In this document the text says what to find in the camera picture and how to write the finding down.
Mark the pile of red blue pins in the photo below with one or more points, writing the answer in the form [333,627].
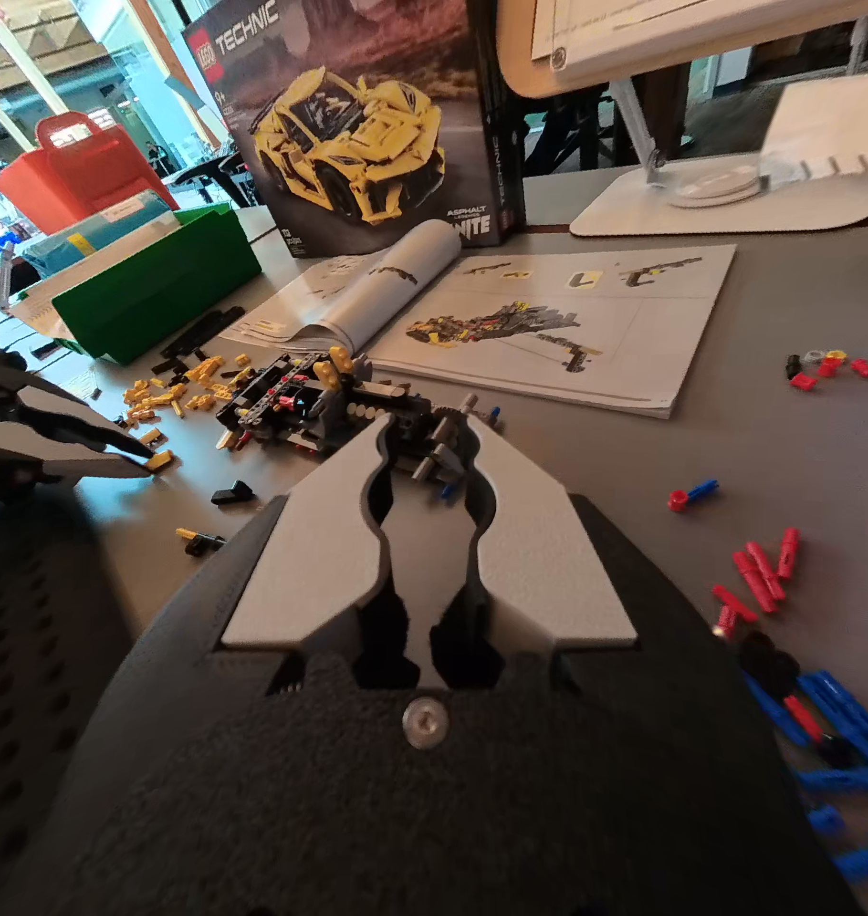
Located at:
[756,565]

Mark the red and black lego pieces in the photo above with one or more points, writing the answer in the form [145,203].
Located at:
[827,366]

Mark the lego car chassis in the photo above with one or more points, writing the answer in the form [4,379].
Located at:
[312,415]

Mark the black curved lego piece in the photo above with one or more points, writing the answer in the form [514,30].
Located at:
[232,492]

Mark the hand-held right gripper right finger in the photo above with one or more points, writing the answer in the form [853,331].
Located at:
[548,572]

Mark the printed instruction sheet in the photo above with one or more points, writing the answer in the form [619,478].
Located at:
[691,21]

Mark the lego instruction booklet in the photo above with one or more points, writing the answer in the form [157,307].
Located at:
[620,343]

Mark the blue and red lego pin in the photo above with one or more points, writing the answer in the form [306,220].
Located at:
[691,494]

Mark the white paper sheet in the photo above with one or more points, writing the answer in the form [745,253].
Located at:
[40,308]

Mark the green plastic bin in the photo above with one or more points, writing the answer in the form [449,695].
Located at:
[154,293]

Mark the lego set box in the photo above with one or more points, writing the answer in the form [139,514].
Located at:
[405,43]

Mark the white document stand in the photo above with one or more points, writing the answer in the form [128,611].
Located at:
[691,207]

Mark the red plastic box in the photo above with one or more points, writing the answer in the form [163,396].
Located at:
[83,179]

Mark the teal plastic package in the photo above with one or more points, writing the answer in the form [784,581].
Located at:
[83,247]

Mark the stack of black lego beams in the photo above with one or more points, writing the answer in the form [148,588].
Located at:
[205,329]

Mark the yellow lego brick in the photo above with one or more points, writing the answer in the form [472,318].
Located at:
[149,435]
[158,460]

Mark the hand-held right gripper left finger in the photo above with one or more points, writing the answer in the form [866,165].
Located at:
[312,572]

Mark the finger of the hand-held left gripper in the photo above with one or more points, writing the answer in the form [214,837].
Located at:
[69,411]
[61,451]

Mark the pile of yellow lego pieces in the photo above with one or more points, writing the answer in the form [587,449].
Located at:
[205,372]

